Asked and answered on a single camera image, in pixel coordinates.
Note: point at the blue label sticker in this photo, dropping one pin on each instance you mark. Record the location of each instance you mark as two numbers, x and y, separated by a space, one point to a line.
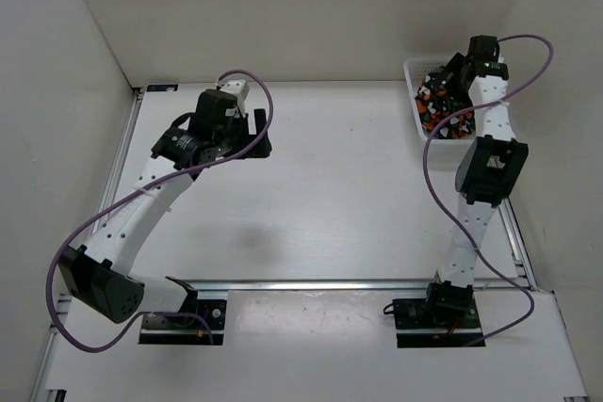
162 88

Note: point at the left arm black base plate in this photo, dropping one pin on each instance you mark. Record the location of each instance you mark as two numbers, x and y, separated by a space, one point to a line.
185 330

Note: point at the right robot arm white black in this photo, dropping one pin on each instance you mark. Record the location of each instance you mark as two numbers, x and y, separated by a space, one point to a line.
476 83

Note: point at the aluminium frame rail front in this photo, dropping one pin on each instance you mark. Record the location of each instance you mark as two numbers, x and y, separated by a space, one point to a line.
308 285

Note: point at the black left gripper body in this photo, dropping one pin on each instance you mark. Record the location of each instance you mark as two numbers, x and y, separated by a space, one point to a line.
236 137

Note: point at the camouflage orange black shorts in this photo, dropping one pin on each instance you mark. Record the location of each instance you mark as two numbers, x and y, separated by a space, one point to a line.
447 101

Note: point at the white perforated plastic basket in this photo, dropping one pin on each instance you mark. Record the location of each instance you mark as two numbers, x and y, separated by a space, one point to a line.
416 71

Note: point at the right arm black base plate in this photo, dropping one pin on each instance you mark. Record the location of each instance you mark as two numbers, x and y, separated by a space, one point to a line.
416 328

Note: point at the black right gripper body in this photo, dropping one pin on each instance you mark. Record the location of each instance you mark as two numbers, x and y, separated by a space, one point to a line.
456 88

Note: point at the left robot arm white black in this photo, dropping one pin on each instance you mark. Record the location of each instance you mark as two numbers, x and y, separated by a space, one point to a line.
99 272

